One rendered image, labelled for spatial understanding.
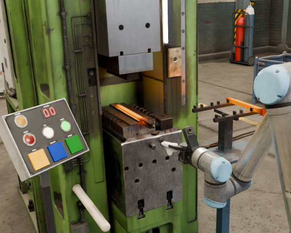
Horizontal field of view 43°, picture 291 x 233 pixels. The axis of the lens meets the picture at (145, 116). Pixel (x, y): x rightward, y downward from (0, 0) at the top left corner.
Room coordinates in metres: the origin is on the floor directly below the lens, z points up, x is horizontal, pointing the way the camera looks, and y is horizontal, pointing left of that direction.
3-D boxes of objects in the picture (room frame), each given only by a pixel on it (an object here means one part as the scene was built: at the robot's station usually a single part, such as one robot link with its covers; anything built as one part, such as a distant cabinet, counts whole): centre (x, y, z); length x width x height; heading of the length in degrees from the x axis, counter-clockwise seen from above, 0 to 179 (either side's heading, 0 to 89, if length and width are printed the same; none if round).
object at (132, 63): (2.13, 0.13, 1.32); 0.42 x 0.20 x 0.10; 27
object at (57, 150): (1.53, 0.40, 1.01); 0.07 x 0.05 x 0.07; 142
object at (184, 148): (1.53, -0.20, 0.97); 0.12 x 0.08 x 0.09; 27
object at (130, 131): (2.13, 0.13, 0.96); 0.42 x 0.20 x 0.09; 27
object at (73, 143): (1.61, 0.34, 1.01); 0.07 x 0.05 x 0.07; 142
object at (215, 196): (1.38, -0.29, 0.86); 0.12 x 0.09 x 0.12; 127
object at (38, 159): (1.45, 0.46, 1.01); 0.07 x 0.05 x 0.07; 142
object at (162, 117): (2.07, -0.09, 0.95); 0.12 x 0.08 x 0.06; 27
